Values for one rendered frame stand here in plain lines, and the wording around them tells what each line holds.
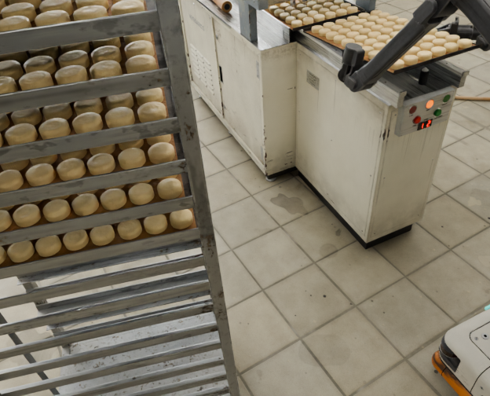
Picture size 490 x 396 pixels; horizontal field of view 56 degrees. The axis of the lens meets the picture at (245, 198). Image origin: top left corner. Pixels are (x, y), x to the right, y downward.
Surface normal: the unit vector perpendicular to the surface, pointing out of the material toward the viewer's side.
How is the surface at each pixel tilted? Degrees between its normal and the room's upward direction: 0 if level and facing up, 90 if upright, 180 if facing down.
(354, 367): 0
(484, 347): 1
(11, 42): 90
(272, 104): 90
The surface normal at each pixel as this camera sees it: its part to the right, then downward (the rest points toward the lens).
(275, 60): 0.42, 0.58
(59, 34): 0.22, 0.64
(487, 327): -0.07, -0.75
